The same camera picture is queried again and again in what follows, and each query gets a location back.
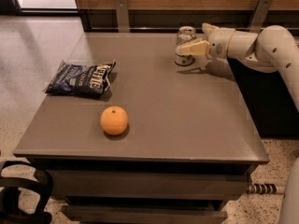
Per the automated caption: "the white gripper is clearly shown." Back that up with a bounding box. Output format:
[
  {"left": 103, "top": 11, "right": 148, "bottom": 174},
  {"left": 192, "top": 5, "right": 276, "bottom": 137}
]
[{"left": 180, "top": 22, "right": 235, "bottom": 71}]

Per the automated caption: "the green white 7up can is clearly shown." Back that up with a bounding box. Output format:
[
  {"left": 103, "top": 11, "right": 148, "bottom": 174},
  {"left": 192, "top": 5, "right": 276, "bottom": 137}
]
[{"left": 174, "top": 26, "right": 196, "bottom": 66}]

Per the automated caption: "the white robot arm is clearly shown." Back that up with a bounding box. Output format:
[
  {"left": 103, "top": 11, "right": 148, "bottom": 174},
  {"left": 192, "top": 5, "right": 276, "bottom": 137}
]
[{"left": 176, "top": 23, "right": 299, "bottom": 110}]

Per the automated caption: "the orange fruit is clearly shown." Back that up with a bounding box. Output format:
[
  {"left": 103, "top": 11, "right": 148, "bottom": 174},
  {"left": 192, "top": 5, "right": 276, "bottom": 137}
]
[{"left": 100, "top": 106, "right": 128, "bottom": 135}]

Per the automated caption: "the blue chip bag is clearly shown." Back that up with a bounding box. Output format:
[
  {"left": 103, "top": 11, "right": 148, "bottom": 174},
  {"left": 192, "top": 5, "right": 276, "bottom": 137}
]
[{"left": 45, "top": 61, "right": 116, "bottom": 97}]

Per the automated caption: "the striped black white rod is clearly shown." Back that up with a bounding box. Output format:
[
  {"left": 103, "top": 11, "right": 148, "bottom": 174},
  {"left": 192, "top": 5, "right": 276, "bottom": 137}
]
[{"left": 246, "top": 183, "right": 285, "bottom": 195}]

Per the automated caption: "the grey cabinet drawer unit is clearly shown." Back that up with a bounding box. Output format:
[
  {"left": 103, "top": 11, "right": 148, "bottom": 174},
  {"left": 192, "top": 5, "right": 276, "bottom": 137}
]
[{"left": 35, "top": 159, "right": 251, "bottom": 224}]

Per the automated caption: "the right metal wall bracket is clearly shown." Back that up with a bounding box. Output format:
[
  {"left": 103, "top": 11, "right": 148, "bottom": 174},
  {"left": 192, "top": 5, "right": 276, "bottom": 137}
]
[{"left": 249, "top": 0, "right": 273, "bottom": 33}]

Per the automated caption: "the metal wall bracket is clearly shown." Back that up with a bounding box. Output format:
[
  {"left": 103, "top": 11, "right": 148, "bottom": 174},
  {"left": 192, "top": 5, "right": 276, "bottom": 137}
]
[
  {"left": 115, "top": 0, "right": 130, "bottom": 33},
  {"left": 249, "top": 0, "right": 273, "bottom": 33}
]

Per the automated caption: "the left metal wall bracket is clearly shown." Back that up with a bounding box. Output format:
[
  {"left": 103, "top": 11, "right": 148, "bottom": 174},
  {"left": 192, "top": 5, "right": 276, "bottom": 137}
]
[{"left": 115, "top": 0, "right": 130, "bottom": 33}]

